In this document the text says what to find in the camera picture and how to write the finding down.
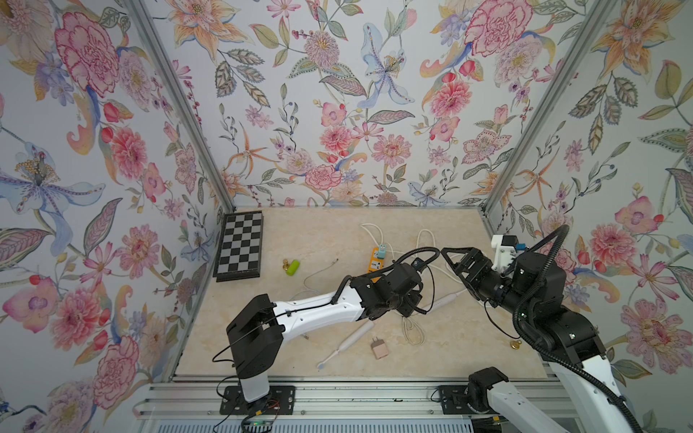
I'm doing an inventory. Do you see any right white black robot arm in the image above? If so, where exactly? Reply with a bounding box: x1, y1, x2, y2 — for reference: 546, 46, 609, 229
441, 245, 642, 432

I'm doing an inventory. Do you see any black white checkerboard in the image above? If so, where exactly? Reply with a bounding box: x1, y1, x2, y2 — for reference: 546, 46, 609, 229
213, 211, 263, 283

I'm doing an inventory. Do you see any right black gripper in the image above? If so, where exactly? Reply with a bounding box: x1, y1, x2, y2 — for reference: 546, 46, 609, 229
444, 248, 533, 326

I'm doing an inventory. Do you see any white electric toothbrush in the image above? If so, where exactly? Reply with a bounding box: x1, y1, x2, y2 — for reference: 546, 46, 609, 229
426, 290, 467, 312
317, 321, 375, 370

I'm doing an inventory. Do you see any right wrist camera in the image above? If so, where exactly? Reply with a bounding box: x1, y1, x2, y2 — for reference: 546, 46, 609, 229
491, 235, 526, 272

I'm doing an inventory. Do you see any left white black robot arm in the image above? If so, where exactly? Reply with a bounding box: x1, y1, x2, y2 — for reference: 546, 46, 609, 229
226, 259, 426, 403

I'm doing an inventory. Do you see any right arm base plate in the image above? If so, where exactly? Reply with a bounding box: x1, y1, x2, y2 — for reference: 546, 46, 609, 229
431, 384, 519, 416

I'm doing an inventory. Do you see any aluminium mounting rail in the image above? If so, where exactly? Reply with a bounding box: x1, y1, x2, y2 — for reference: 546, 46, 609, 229
132, 378, 597, 422

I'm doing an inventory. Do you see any teal USB charger plug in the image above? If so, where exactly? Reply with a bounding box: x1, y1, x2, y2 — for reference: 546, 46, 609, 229
375, 244, 387, 260

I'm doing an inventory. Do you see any pink USB charger plug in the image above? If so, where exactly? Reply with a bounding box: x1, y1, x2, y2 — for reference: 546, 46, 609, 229
371, 338, 389, 360

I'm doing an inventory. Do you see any green small object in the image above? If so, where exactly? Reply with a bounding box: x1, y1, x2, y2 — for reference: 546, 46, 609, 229
285, 260, 301, 276

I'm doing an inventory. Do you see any white power strip cord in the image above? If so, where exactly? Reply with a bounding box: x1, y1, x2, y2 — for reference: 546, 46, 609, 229
359, 223, 491, 288

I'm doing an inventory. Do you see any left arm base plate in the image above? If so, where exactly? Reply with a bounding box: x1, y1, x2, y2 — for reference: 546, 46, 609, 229
219, 385, 296, 416

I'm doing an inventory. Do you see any orange power strip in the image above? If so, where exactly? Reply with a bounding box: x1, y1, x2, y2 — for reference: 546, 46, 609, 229
368, 246, 385, 274

